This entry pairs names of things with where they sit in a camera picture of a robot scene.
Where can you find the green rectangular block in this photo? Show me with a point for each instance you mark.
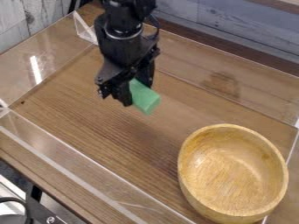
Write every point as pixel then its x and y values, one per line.
pixel 145 99

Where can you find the brown wooden bowl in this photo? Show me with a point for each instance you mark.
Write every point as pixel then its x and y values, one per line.
pixel 232 174

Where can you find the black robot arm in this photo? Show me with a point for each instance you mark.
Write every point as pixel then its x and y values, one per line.
pixel 125 13

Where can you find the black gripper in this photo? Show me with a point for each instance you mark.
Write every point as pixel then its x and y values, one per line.
pixel 129 53

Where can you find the clear acrylic enclosure wall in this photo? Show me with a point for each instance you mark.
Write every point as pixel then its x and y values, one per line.
pixel 102 158

